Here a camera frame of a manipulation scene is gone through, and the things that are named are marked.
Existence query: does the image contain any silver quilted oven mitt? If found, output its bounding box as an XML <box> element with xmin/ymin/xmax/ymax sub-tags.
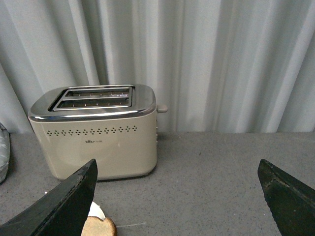
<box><xmin>0</xmin><ymin>124</ymin><xmax>10</xmax><ymax>183</ymax></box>

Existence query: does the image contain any grey pleated curtain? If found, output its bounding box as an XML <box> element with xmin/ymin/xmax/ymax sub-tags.
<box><xmin>0</xmin><ymin>0</ymin><xmax>315</xmax><ymax>133</ymax></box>

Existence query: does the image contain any white plate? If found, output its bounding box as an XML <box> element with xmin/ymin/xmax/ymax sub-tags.
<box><xmin>88</xmin><ymin>202</ymin><xmax>106</xmax><ymax>221</ymax></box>

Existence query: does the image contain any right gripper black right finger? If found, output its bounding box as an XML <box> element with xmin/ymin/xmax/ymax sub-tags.
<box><xmin>257</xmin><ymin>159</ymin><xmax>315</xmax><ymax>236</ymax></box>

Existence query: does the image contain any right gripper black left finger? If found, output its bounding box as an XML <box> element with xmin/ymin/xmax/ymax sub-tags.
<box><xmin>0</xmin><ymin>159</ymin><xmax>98</xmax><ymax>236</ymax></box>

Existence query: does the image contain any beige two-slot toaster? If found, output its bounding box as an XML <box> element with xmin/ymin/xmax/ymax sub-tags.
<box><xmin>28</xmin><ymin>84</ymin><xmax>167</xmax><ymax>180</ymax></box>

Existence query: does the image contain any brown bread slice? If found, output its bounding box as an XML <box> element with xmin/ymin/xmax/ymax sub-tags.
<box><xmin>81</xmin><ymin>216</ymin><xmax>117</xmax><ymax>236</ymax></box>

